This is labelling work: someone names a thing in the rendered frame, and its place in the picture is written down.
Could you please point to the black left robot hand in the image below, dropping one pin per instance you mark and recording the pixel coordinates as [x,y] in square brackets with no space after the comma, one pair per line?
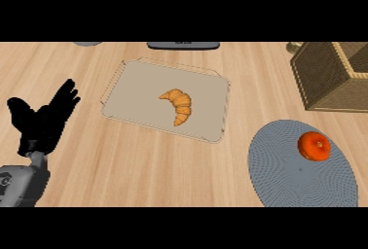
[41,118]

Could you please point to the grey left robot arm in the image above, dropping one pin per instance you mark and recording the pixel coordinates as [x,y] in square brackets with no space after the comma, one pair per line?
[21,181]

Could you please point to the grey round woven placemat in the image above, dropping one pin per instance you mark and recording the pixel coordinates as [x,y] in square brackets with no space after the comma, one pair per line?
[299,171]

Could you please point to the orange round squash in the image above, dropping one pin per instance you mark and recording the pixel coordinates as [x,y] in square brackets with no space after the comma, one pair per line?
[313,146]

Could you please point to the brown wicker basket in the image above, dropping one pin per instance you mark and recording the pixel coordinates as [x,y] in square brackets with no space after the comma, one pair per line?
[330,78]

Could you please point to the grey rounded object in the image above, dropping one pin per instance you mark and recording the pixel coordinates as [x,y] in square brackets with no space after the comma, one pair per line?
[87,43]

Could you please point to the beige square tray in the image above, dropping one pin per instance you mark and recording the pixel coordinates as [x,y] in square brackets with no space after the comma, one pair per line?
[163,99]

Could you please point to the golden brown croissant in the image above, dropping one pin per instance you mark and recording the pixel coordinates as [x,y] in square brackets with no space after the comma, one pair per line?
[180,104]

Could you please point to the pale metallic round object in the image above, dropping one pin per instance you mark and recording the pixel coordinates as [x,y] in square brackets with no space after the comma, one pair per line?
[293,47]

